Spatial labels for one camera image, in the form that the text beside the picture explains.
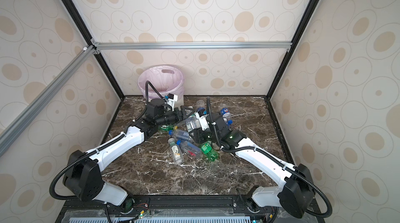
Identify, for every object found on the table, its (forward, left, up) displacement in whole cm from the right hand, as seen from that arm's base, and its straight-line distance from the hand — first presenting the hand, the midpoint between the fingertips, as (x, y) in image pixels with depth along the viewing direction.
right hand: (194, 131), depth 76 cm
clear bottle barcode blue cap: (+9, +10, -16) cm, 21 cm away
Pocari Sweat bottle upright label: (+27, -3, -15) cm, 31 cm away
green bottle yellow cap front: (-1, -6, -16) cm, 17 cm away
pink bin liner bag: (+41, +17, -1) cm, 44 cm away
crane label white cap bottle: (-5, +10, -14) cm, 18 cm away
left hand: (+6, -1, +8) cm, 10 cm away
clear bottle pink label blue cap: (0, +4, -17) cm, 18 cm away
